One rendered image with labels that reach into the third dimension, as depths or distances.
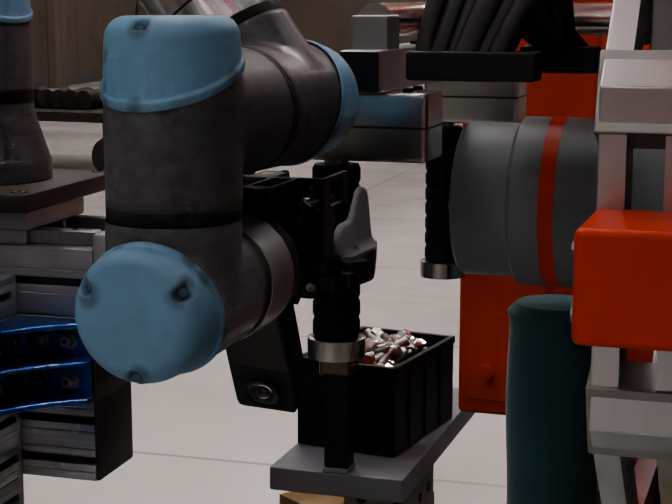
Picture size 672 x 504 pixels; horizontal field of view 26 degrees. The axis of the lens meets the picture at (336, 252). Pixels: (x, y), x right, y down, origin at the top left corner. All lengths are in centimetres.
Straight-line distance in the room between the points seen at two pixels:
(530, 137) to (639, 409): 30
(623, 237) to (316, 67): 21
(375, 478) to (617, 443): 81
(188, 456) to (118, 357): 256
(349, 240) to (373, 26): 15
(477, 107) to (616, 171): 45
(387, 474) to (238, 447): 162
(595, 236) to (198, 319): 24
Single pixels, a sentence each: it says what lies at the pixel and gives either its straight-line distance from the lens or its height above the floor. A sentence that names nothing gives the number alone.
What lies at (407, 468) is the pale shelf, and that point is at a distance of 180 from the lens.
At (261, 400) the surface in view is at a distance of 98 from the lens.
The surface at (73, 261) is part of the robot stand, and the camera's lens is 155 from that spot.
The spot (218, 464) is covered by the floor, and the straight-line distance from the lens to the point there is 326.
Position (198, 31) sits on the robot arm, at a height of 100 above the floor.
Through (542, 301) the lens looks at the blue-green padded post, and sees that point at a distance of 136.
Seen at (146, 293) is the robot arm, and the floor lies 87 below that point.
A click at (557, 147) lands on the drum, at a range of 116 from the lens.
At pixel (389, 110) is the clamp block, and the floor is 94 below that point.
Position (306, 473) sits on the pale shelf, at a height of 45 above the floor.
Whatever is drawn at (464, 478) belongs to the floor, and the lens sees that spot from 317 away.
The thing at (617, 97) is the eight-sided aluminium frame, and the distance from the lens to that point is 93.
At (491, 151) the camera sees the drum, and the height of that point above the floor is 89.
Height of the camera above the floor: 102
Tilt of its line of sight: 10 degrees down
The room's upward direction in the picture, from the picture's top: straight up
